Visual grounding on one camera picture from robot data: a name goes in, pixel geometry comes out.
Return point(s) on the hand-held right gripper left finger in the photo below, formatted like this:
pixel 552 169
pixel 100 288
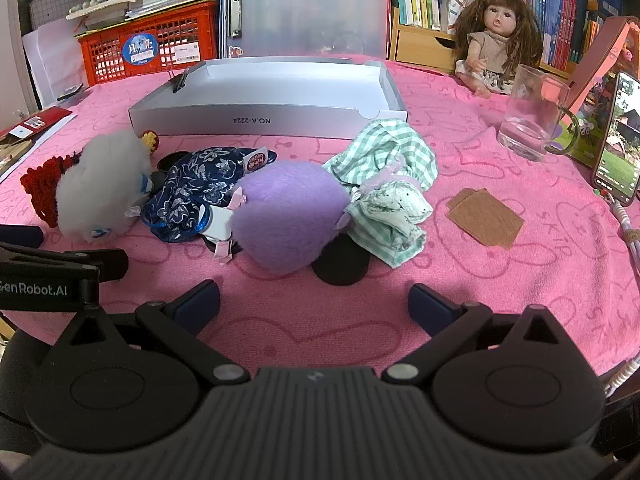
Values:
pixel 197 305

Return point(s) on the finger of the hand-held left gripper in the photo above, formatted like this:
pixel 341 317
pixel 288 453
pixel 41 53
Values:
pixel 75 260
pixel 20 236

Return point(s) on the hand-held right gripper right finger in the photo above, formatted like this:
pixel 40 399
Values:
pixel 430 307

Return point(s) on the red knitted hat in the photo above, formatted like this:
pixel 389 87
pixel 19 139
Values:
pixel 42 185

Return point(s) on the white fluffy plush toy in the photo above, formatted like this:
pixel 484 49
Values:
pixel 105 180

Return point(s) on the black round disc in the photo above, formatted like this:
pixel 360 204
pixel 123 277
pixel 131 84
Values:
pixel 342 265

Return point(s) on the yellow red knitted scarf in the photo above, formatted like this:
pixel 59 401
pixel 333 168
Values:
pixel 150 141

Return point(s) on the green checked doll garment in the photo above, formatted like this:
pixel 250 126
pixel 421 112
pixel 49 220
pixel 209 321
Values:
pixel 395 155

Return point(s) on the grey cardboard box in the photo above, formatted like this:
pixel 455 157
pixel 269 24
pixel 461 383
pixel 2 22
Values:
pixel 280 82

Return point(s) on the white pink-bow doll garment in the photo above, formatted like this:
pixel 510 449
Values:
pixel 220 225

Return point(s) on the beige wooden board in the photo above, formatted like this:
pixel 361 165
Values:
pixel 15 152

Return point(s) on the white paper sheet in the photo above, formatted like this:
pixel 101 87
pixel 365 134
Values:
pixel 50 135

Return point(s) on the brown paper card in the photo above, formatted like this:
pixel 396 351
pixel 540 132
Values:
pixel 457 201
pixel 492 220

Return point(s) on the pink printed blanket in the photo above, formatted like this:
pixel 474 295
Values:
pixel 310 320

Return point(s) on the red envelope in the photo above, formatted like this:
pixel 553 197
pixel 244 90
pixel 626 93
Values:
pixel 45 119

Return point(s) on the small dark flat device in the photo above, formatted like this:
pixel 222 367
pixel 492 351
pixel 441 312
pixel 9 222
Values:
pixel 70 92

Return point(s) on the black binder clip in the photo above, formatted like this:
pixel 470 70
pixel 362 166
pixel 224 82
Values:
pixel 179 80

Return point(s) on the clear glass cup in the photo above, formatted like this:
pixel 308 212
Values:
pixel 530 125

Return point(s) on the red plastic crate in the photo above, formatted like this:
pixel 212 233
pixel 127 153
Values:
pixel 140 47

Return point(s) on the white grid board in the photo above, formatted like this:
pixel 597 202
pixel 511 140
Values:
pixel 50 12

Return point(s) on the smartphone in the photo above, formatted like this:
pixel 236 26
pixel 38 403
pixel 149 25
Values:
pixel 620 140

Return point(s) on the wooden drawer organizer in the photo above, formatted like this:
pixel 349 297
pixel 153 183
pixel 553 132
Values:
pixel 420 47

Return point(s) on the white blue carton box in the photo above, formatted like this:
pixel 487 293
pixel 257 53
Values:
pixel 457 10

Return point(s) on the pink phone stand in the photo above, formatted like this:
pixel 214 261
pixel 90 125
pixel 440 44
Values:
pixel 600 60

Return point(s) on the long-haired baby doll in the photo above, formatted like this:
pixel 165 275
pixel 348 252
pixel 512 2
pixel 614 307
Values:
pixel 500 15

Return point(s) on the clear plastic clipboard folder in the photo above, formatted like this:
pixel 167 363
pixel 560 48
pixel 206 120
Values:
pixel 310 10

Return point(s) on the row of blue-spined books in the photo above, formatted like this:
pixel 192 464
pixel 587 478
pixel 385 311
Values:
pixel 570 20

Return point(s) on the white papers against wall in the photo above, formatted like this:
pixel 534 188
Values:
pixel 55 65

